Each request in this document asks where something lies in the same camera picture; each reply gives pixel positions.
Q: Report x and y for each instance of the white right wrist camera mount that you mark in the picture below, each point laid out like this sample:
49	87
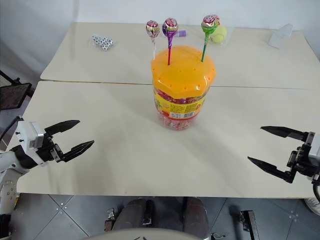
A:
315	148

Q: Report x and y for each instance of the clear plastic candy jar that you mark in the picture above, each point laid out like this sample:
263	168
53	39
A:
178	112

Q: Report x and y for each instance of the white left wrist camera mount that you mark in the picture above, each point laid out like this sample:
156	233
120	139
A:
28	140

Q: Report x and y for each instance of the small white die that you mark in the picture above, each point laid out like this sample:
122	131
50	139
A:
94	38
101	45
106	48
110	40
100	40
105	39

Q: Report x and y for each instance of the grey robot torso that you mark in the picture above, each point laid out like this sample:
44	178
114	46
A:
150	234

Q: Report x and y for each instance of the orange perforated jar lid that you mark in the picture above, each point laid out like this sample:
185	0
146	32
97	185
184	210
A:
182	72

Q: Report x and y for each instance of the clear plastic box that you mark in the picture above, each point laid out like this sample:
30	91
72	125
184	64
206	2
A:
230	35

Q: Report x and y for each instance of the clear plastic bag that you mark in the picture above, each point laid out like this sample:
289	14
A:
280	36

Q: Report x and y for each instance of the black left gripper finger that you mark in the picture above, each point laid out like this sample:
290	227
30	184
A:
77	149
62	125

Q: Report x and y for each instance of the white shoe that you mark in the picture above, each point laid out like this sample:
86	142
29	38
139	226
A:
313	206

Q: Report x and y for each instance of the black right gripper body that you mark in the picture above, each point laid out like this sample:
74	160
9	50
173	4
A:
301	160

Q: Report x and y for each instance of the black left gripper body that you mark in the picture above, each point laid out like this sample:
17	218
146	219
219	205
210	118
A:
47	151

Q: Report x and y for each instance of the purple glue stick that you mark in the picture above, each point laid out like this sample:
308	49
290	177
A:
182	33

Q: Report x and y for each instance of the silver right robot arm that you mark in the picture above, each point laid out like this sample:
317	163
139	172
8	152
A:
317	178

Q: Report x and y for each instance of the green wrapped lollipop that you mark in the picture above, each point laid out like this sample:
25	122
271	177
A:
210	23

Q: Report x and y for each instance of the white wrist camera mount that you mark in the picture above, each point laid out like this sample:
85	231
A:
315	148
28	140

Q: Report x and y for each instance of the black mesh tray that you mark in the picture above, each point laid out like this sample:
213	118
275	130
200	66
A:
12	96

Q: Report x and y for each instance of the purple wrapped lollipop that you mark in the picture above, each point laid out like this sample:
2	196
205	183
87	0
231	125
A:
170	27

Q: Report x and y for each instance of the white stick lollipop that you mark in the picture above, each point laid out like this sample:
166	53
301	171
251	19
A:
152	28

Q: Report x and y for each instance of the yellow tennis ball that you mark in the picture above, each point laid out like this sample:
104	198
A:
220	35

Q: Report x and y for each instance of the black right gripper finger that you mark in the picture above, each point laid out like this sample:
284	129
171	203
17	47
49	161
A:
285	132
272	168

